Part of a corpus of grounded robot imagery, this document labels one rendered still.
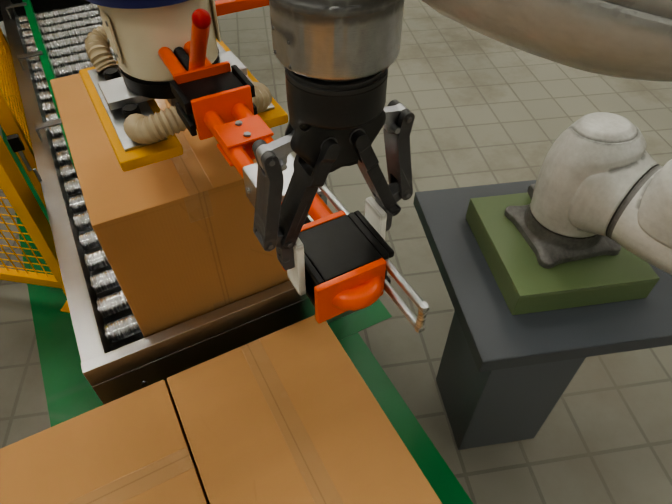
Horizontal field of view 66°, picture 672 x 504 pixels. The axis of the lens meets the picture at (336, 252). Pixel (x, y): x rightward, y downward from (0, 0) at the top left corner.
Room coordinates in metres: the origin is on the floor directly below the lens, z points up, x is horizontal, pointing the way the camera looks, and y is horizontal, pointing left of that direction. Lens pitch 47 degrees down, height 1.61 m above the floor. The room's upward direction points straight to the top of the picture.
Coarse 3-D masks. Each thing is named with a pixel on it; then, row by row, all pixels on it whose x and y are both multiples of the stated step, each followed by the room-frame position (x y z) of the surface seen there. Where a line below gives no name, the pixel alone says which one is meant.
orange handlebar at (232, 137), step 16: (224, 0) 0.97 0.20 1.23; (240, 0) 0.98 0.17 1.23; (256, 0) 0.99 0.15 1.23; (160, 48) 0.79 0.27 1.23; (176, 64) 0.74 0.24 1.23; (208, 64) 0.74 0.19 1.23; (208, 112) 0.61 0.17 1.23; (240, 112) 0.61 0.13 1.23; (224, 128) 0.56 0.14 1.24; (240, 128) 0.56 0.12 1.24; (256, 128) 0.56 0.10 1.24; (224, 144) 0.53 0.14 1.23; (240, 144) 0.53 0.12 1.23; (240, 160) 0.50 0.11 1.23; (320, 208) 0.42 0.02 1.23; (352, 288) 0.31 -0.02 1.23; (368, 288) 0.31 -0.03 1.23; (336, 304) 0.30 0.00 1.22; (352, 304) 0.29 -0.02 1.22; (368, 304) 0.30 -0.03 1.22
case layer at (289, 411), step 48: (288, 336) 0.72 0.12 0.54; (192, 384) 0.59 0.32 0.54; (240, 384) 0.59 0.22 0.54; (288, 384) 0.59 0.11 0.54; (336, 384) 0.59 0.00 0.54; (48, 432) 0.48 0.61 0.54; (96, 432) 0.48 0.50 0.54; (144, 432) 0.48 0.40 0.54; (192, 432) 0.48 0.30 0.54; (240, 432) 0.48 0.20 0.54; (288, 432) 0.48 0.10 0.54; (336, 432) 0.48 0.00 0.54; (384, 432) 0.48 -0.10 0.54; (0, 480) 0.38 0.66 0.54; (48, 480) 0.38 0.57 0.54; (96, 480) 0.38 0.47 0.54; (144, 480) 0.38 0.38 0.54; (192, 480) 0.38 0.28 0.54; (240, 480) 0.38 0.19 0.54; (288, 480) 0.38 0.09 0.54; (336, 480) 0.38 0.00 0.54; (384, 480) 0.38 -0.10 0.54
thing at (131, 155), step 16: (96, 80) 0.90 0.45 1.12; (96, 96) 0.85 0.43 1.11; (96, 112) 0.82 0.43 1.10; (112, 112) 0.79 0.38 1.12; (128, 112) 0.75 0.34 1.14; (144, 112) 0.79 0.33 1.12; (112, 128) 0.75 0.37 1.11; (112, 144) 0.71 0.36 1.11; (128, 144) 0.70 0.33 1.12; (144, 144) 0.70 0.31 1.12; (160, 144) 0.70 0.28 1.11; (176, 144) 0.70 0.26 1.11; (128, 160) 0.66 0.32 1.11; (144, 160) 0.67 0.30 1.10; (160, 160) 0.69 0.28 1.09
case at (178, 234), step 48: (96, 144) 0.94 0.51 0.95; (192, 144) 0.94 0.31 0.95; (96, 192) 0.78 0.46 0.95; (144, 192) 0.78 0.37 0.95; (192, 192) 0.78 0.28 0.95; (240, 192) 0.82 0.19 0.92; (144, 240) 0.72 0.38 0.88; (192, 240) 0.76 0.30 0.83; (240, 240) 0.81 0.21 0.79; (144, 288) 0.70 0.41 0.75; (192, 288) 0.75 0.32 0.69; (240, 288) 0.80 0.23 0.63; (144, 336) 0.69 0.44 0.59
